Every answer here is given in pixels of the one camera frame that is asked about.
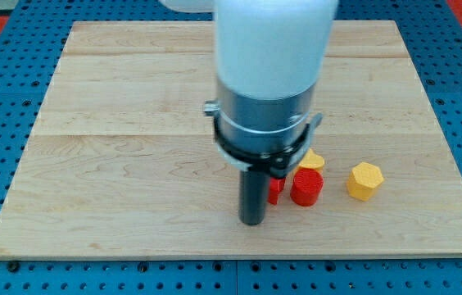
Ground yellow hexagon block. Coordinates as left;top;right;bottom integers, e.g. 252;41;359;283
346;162;385;202

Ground yellow heart block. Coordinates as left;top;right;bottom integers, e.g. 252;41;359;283
296;148;325;173

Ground black clamp ring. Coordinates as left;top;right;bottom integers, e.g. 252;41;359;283
202;100;324;179

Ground light wooden board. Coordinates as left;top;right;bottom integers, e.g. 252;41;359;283
0;20;462;261

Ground red star block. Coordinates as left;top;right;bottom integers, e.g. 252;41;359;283
268;178;286;205

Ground red cylinder block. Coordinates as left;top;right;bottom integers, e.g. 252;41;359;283
290;169;324;207

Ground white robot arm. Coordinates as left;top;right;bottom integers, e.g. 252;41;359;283
160;0;338;155

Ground black cylindrical pointer rod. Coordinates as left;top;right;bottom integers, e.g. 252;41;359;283
238;171;270;226

